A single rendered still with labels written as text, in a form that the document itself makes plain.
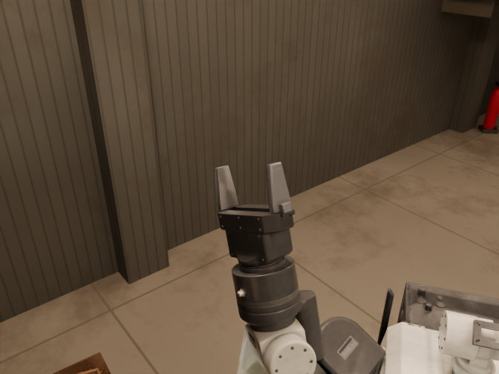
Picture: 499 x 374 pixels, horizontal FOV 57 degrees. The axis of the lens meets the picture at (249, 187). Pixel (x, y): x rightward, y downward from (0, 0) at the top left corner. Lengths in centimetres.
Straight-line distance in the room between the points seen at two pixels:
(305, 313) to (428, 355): 28
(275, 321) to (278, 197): 16
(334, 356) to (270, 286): 26
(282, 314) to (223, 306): 230
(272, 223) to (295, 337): 16
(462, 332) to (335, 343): 20
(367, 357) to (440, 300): 22
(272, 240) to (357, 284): 257
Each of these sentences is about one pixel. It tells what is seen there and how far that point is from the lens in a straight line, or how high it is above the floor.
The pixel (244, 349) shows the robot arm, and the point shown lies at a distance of 71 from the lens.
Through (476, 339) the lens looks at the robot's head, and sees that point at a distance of 77.
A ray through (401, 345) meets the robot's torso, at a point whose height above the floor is 140.
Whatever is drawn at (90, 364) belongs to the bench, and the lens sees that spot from 196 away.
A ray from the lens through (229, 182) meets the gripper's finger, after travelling 66.
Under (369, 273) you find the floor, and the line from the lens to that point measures 325.
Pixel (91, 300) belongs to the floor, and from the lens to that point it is 312.
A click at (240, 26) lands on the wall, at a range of 315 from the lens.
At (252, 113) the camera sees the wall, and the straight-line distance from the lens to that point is 336.
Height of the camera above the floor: 202
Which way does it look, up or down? 29 degrees down
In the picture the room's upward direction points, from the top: straight up
